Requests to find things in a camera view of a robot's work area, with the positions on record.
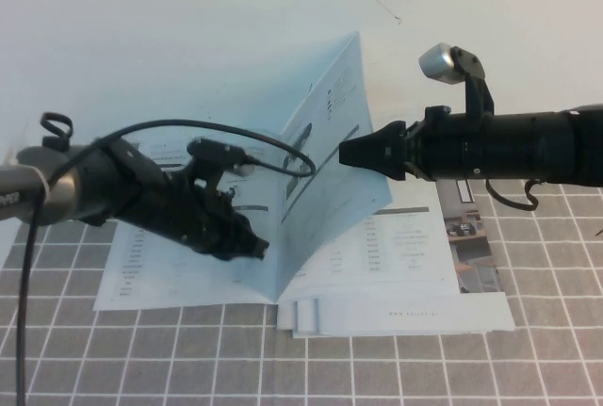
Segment white product catalogue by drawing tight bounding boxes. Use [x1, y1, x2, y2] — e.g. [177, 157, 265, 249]
[92, 31, 461, 316]

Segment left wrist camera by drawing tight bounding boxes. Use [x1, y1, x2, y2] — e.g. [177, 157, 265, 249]
[187, 138, 255, 176]

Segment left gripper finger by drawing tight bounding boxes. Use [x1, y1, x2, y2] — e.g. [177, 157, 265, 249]
[235, 217, 270, 252]
[216, 241, 263, 264]

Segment left camera black cable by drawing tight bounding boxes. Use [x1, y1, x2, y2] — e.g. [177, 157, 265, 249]
[13, 118, 318, 406]

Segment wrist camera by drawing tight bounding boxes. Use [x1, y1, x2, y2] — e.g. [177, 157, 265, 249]
[417, 42, 486, 86]
[187, 138, 255, 176]

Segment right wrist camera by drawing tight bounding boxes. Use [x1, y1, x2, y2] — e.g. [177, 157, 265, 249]
[417, 42, 486, 86]

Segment left arm black strap loop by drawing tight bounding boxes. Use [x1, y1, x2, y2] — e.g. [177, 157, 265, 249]
[40, 112, 73, 146]

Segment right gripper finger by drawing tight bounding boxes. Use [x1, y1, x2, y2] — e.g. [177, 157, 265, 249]
[338, 146, 420, 182]
[338, 122, 409, 153]

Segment white book under stack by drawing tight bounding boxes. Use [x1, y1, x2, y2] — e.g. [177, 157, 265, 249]
[277, 300, 496, 339]

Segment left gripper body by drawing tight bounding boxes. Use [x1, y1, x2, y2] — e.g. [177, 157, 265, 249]
[155, 165, 246, 259]

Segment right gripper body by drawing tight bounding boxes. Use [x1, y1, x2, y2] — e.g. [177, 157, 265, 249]
[402, 106, 465, 182]

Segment grey checked tablecloth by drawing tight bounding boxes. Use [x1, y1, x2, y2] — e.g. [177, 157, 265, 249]
[0, 141, 603, 406]

